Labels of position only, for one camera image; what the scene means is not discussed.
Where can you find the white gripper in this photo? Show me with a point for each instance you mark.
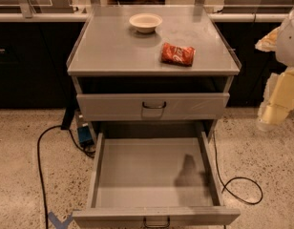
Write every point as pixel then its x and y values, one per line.
pixel 289 43

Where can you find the red coke can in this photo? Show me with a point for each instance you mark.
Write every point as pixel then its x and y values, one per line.
pixel 176 55

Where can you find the grey drawer cabinet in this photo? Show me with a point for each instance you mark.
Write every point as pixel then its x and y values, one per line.
pixel 112 57

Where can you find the closed grey top drawer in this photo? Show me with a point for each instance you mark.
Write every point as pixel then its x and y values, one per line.
pixel 117 107

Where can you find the open grey middle drawer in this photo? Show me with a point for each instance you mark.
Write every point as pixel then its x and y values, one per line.
pixel 153 183

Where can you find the white paper bowl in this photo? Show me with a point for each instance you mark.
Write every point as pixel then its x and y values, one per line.
pixel 145 22

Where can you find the blue power box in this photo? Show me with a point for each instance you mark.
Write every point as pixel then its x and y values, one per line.
pixel 84 136

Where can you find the dark counter cabinets behind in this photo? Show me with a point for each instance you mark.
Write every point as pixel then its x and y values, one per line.
pixel 33 56

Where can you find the blue tape floor mark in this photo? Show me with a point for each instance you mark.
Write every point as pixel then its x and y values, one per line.
pixel 57 223

